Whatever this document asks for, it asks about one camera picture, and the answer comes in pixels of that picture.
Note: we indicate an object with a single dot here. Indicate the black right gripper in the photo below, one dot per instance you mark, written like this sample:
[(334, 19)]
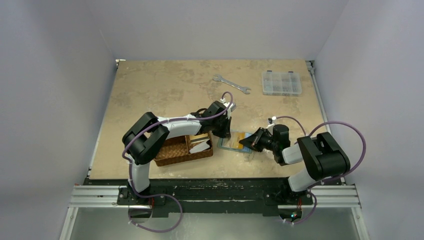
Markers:
[(258, 141)]

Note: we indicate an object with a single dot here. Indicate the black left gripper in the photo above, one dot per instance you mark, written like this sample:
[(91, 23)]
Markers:
[(225, 132)]

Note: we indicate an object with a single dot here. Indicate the teal leather card holder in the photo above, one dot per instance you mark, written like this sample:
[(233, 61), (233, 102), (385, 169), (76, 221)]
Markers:
[(223, 143)]

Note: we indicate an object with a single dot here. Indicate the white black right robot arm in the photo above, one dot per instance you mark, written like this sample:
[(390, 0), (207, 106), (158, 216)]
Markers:
[(322, 156)]

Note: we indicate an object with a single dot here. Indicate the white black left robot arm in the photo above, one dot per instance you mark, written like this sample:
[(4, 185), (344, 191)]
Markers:
[(144, 140)]

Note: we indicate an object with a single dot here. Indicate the stack of cards in basket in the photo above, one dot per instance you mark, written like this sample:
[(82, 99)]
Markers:
[(199, 143)]

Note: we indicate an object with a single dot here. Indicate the silver open-end wrench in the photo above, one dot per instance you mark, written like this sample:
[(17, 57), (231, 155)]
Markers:
[(243, 89)]

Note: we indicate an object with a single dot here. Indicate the brown woven divided basket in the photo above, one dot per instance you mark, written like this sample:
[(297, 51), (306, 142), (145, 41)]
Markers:
[(176, 150)]

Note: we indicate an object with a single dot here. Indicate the clear plastic organizer box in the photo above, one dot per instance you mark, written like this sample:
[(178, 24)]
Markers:
[(281, 83)]

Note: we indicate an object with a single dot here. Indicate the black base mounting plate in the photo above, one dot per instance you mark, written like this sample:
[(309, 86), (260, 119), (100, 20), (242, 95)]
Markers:
[(266, 196)]

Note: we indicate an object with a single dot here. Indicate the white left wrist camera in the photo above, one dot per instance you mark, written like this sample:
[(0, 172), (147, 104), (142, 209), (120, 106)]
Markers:
[(230, 105)]

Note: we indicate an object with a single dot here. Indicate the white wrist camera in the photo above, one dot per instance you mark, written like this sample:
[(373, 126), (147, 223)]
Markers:
[(230, 105), (271, 121)]

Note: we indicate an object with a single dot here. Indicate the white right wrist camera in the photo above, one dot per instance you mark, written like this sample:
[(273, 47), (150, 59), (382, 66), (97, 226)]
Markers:
[(271, 121)]

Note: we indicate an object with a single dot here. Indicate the aluminium frame rail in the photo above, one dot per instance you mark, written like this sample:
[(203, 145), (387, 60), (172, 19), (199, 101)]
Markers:
[(94, 214)]

